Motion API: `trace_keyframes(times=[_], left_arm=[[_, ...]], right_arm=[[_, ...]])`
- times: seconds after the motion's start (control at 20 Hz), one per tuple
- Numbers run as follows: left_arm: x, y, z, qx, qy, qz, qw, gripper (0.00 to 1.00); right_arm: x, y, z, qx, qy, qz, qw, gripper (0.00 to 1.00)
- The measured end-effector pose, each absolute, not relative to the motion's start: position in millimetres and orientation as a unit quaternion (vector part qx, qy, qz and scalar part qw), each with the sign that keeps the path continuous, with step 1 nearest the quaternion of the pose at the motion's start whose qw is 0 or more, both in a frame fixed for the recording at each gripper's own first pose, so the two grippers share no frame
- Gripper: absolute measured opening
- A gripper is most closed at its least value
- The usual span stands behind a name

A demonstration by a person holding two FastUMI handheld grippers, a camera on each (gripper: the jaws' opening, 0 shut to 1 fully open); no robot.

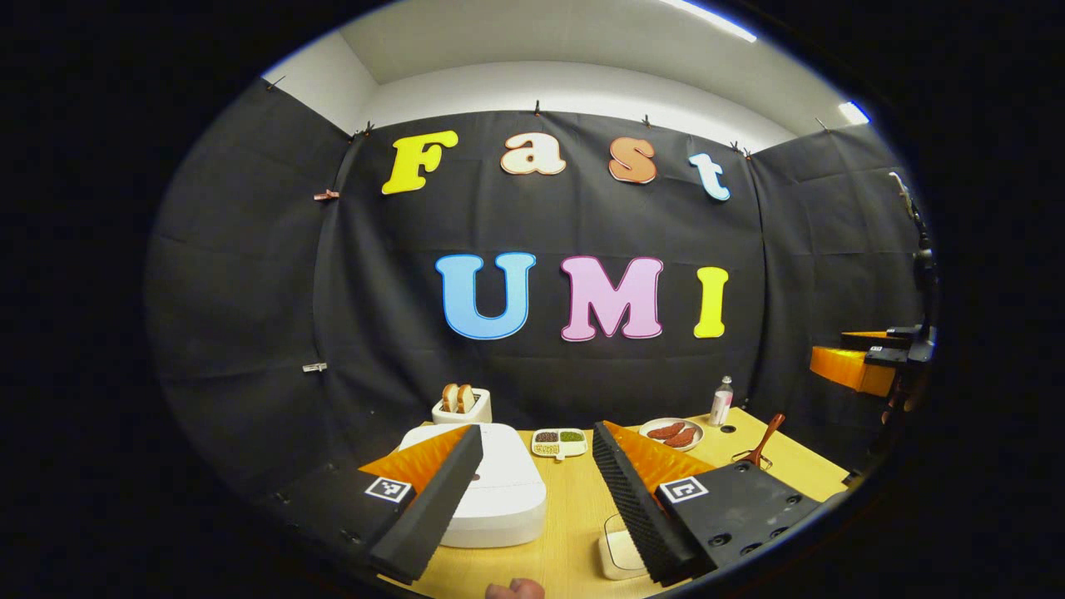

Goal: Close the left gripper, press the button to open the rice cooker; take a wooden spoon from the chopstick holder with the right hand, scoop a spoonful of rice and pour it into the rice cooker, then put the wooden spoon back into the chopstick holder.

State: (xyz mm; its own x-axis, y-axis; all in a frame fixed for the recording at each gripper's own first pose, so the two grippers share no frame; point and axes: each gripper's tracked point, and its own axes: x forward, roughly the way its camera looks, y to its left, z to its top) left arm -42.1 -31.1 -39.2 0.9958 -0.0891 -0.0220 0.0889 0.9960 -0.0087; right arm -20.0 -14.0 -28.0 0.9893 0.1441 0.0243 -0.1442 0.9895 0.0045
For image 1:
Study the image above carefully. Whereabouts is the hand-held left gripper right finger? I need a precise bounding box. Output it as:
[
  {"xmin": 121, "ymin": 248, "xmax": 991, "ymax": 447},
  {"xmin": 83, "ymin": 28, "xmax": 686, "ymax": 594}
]
[{"xmin": 591, "ymin": 420, "xmax": 833, "ymax": 586}]

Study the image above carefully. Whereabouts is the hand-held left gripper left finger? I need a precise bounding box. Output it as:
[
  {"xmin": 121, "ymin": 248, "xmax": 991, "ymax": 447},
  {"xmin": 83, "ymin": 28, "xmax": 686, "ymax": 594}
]
[{"xmin": 275, "ymin": 423, "xmax": 485, "ymax": 585}]

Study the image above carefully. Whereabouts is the white rice cooker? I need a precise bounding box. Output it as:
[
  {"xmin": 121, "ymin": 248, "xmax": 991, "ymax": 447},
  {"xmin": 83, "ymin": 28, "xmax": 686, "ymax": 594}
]
[{"xmin": 398, "ymin": 423, "xmax": 550, "ymax": 549}]

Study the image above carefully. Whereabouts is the brown wooden spoon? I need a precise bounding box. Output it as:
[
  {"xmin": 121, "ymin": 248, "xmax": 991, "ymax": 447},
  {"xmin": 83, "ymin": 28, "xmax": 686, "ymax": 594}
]
[{"xmin": 743, "ymin": 413, "xmax": 786, "ymax": 468}]

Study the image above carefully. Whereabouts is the white round plate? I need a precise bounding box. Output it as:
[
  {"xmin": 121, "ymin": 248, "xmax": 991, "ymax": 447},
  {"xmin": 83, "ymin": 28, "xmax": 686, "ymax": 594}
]
[{"xmin": 638, "ymin": 417, "xmax": 706, "ymax": 453}]

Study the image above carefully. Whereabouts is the white divided bean dish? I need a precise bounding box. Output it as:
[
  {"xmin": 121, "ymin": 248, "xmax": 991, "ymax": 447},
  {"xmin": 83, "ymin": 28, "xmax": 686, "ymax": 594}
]
[{"xmin": 531, "ymin": 428, "xmax": 589, "ymax": 461}]

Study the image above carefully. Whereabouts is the white toaster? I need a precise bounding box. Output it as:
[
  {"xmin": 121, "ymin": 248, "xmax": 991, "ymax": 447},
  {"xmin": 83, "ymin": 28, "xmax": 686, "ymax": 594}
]
[{"xmin": 431, "ymin": 388, "xmax": 493, "ymax": 425}]

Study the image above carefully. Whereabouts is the small clear bottle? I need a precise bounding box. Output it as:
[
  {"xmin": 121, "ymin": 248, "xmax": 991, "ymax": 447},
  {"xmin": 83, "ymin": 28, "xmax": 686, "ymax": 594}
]
[{"xmin": 709, "ymin": 375, "xmax": 736, "ymax": 427}]

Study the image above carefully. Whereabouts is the black backdrop cloth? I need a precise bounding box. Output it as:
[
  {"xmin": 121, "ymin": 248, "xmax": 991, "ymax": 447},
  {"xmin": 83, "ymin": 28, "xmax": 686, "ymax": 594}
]
[{"xmin": 146, "ymin": 79, "xmax": 937, "ymax": 500}]

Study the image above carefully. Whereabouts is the long ceiling light strip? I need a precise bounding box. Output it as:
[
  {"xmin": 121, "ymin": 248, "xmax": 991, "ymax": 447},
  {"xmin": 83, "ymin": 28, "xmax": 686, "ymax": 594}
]
[{"xmin": 661, "ymin": 0, "xmax": 758, "ymax": 42}]

